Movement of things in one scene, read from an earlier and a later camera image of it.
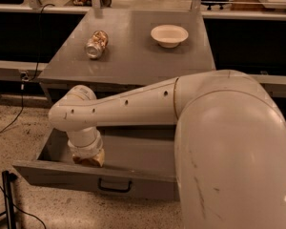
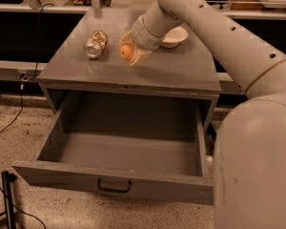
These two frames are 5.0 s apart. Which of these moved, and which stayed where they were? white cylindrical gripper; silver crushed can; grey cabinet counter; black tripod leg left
Moved: white cylindrical gripper
Stayed: silver crushed can; grey cabinet counter; black tripod leg left
